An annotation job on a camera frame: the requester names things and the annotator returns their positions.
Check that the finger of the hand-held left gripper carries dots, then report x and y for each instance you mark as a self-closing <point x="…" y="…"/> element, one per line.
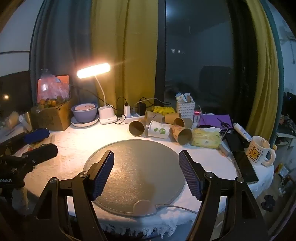
<point x="37" y="135"/>
<point x="44" y="151"/>

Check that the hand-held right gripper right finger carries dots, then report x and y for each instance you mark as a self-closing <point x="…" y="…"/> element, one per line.
<point x="189" y="176"/>

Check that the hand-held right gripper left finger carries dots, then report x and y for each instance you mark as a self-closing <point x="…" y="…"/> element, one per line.
<point x="104" y="173"/>

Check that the person's left forearm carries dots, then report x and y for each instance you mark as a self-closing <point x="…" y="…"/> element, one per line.
<point x="20" y="198"/>

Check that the printed brown paper cup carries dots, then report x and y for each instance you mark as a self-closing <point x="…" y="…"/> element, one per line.
<point x="181" y="136"/>

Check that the white green print paper cup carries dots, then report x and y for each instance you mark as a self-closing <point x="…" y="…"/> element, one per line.
<point x="158" y="130"/>

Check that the cardboard box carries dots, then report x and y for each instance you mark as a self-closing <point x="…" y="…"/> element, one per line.
<point x="53" y="118"/>

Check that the round grey heating mat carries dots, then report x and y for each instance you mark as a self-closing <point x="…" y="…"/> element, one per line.
<point x="138" y="169"/>

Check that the yellow green tissue pack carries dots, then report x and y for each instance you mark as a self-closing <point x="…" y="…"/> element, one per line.
<point x="205" y="138"/>

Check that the clear plastic fruit bag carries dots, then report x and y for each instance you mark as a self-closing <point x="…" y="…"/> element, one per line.
<point x="52" y="90"/>

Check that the white purple plate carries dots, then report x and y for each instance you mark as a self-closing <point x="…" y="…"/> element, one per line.
<point x="85" y="124"/>

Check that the purple bowl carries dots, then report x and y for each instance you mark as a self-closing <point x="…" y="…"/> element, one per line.
<point x="84" y="115"/>

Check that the pink dish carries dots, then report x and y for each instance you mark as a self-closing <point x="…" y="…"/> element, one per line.
<point x="84" y="107"/>

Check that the black wallet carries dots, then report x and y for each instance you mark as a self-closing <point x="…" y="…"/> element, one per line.
<point x="234" y="142"/>

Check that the black smartphone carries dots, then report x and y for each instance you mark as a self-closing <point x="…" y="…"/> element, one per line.
<point x="246" y="168"/>

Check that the small red white box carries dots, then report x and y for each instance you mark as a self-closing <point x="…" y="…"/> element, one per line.
<point x="196" y="117"/>

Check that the white power strip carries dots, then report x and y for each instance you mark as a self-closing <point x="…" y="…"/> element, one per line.
<point x="129" y="119"/>

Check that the black scissors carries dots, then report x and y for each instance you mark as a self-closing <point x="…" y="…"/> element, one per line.
<point x="223" y="123"/>

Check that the white plastic basket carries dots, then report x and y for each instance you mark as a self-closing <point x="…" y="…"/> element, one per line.
<point x="185" y="109"/>

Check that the white charger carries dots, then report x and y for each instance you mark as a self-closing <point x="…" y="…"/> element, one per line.
<point x="127" y="110"/>

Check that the white tube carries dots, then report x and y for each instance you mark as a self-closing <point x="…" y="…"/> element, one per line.
<point x="241" y="131"/>

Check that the white cartoon mug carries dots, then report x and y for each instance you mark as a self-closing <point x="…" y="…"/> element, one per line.
<point x="256" y="151"/>

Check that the black charger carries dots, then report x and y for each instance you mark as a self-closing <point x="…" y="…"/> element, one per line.
<point x="141" y="107"/>

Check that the sachets bundle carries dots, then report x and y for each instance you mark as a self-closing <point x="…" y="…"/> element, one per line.
<point x="183" y="97"/>

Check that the black lumpy object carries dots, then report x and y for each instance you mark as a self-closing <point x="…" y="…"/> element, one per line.
<point x="268" y="203"/>

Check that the white desk lamp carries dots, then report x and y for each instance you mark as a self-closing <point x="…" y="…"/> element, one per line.
<point x="93" y="69"/>

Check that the grey curtain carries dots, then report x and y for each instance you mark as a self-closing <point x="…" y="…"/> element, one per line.
<point x="60" y="46"/>

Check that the yellow curtain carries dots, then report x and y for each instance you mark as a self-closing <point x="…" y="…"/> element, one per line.
<point x="263" y="81"/>
<point x="127" y="53"/>

